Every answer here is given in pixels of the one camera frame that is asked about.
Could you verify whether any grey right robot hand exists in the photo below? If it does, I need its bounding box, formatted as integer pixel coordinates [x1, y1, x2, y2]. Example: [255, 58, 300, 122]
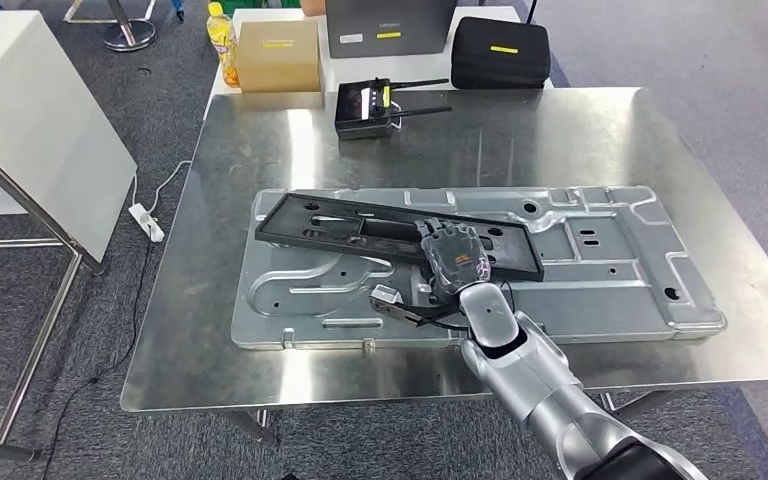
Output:
[415, 217, 492, 297]

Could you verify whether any black plastic plate frame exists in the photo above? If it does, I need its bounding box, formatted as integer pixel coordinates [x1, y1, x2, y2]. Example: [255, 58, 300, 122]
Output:
[254, 192, 546, 283]

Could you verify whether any steel workbench leg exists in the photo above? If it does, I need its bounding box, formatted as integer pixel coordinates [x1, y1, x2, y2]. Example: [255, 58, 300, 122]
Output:
[599, 390, 680, 421]
[219, 409, 281, 446]

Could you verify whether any stamped silver metal panel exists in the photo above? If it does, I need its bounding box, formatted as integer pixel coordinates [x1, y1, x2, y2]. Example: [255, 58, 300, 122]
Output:
[230, 185, 728, 352]

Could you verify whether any black remote controller with antennas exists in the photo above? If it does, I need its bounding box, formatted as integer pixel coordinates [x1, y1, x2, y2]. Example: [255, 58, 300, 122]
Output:
[333, 76, 454, 142]

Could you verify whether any black zip carry case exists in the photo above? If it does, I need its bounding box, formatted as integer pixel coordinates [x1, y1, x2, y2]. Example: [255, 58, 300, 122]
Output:
[450, 15, 552, 91]

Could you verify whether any grey laptop box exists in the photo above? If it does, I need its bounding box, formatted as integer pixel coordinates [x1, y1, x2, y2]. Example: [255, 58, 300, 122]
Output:
[324, 0, 459, 60]

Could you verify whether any brown cardboard box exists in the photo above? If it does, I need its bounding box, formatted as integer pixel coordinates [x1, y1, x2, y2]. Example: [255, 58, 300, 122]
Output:
[234, 19, 323, 95]

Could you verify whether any white power strip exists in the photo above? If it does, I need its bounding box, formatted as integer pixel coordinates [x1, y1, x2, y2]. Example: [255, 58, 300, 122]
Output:
[128, 202, 166, 244]

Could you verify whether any yellow drink bottle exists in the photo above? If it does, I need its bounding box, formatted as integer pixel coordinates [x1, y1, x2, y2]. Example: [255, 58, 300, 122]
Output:
[206, 1, 242, 89]

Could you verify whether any white block desk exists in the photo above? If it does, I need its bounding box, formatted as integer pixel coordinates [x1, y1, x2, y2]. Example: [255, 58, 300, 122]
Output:
[0, 9, 139, 264]

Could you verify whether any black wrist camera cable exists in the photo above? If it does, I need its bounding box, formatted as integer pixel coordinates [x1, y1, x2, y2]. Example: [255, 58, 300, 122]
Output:
[397, 281, 516, 334]

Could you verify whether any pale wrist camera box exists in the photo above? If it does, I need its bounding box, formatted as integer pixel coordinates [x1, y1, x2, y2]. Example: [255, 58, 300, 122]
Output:
[368, 284, 406, 321]

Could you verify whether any white power cable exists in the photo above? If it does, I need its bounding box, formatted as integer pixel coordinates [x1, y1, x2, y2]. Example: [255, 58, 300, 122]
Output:
[131, 159, 194, 215]

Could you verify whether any thin black floor cable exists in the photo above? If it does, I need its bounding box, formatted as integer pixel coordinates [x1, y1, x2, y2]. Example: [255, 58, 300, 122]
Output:
[41, 241, 154, 480]

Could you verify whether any chrome round pedestal base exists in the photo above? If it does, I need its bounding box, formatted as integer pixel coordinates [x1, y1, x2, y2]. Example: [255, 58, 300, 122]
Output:
[102, 0, 158, 53]

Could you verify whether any steel tube frame table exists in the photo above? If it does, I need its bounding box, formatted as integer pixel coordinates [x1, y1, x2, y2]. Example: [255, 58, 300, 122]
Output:
[0, 97, 106, 463]

